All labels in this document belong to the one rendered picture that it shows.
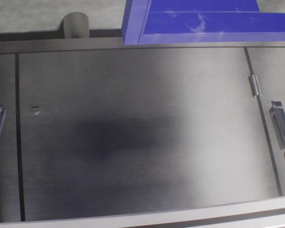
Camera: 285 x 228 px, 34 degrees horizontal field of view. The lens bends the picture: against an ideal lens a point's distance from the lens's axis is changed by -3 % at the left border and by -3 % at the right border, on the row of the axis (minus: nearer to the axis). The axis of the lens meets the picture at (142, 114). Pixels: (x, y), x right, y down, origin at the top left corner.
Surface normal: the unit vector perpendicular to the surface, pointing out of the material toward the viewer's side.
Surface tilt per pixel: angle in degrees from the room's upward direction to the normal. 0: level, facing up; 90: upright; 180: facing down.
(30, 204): 90
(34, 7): 0
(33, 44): 90
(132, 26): 0
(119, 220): 90
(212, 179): 90
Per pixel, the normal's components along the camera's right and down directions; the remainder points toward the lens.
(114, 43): 0.17, -0.41
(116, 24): 0.13, 0.91
